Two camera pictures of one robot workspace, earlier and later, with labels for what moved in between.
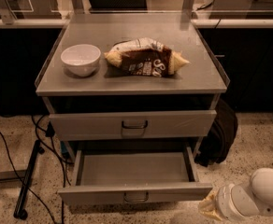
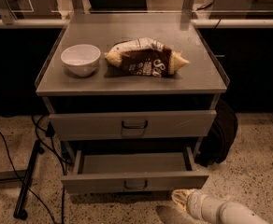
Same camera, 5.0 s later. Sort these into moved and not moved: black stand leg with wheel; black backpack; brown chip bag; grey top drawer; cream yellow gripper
Moved: cream yellow gripper
Not moved: grey top drawer; brown chip bag; black backpack; black stand leg with wheel
